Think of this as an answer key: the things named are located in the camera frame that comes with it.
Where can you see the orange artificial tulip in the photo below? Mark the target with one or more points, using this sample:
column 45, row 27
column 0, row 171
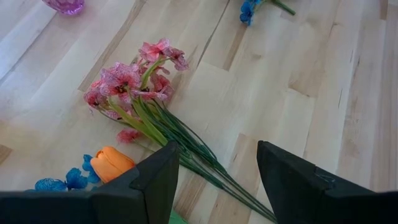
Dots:
column 109, row 163

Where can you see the purple glass vase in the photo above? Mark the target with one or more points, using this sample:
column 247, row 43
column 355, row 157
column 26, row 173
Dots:
column 65, row 6

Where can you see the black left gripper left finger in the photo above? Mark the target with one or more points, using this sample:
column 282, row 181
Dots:
column 124, row 202

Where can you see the pink artificial flower bunch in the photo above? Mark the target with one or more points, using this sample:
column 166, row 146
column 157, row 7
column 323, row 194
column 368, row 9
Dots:
column 121, row 81

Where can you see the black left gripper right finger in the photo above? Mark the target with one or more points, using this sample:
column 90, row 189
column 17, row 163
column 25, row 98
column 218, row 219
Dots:
column 311, row 202

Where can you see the blue artificial flower bunch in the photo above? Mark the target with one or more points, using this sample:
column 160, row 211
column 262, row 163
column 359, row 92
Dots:
column 74, row 179
column 247, row 11

